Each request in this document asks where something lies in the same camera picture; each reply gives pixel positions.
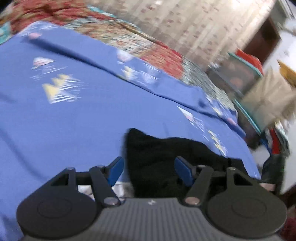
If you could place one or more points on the black pants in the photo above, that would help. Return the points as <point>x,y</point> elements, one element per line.
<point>150,163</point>

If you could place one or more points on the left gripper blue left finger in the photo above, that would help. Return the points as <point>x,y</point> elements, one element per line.
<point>103,179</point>

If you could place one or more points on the glass table with teal edge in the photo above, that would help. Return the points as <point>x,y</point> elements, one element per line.
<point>236,76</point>

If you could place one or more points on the red floral patchwork quilt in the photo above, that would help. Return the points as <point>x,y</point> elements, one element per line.
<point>76,15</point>

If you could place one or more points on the pile of colourful clothes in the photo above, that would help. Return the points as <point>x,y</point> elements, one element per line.
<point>276,142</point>

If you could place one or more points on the blue patterned bed sheet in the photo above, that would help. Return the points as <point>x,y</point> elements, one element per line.
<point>67,100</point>

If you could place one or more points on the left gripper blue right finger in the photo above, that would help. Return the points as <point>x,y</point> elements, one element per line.
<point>197,178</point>

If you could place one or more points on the beige leaf-pattern curtain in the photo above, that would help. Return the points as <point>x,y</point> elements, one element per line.
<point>202,31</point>

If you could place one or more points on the beige cloth bag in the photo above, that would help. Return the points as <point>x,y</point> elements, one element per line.
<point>271,98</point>

